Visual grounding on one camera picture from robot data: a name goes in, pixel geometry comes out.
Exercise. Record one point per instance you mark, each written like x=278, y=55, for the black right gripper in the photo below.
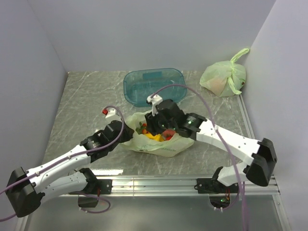
x=152, y=126

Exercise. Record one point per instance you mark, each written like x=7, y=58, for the green plastic bag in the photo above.
x=225, y=78
x=140, y=143

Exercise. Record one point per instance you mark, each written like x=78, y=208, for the red peach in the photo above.
x=168, y=134

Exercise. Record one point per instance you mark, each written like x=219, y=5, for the yellow banana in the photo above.
x=157, y=137

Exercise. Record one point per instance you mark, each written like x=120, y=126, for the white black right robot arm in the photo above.
x=258, y=158

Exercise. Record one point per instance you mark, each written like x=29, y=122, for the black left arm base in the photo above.
x=102, y=187

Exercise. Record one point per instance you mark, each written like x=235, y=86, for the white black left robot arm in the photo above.
x=28, y=189

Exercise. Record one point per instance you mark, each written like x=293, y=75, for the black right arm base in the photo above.
x=220, y=196

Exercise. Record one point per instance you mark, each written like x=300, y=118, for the tied green plastic bag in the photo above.
x=225, y=78

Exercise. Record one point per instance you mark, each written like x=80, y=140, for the teal transparent plastic basin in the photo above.
x=138, y=85

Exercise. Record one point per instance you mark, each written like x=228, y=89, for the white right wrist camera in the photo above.
x=154, y=101

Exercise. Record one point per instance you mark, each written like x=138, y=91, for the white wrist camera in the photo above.
x=110, y=114
x=154, y=101

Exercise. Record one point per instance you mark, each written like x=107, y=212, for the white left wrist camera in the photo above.
x=110, y=114

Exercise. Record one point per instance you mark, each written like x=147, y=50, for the aluminium mounting rail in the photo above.
x=173, y=185

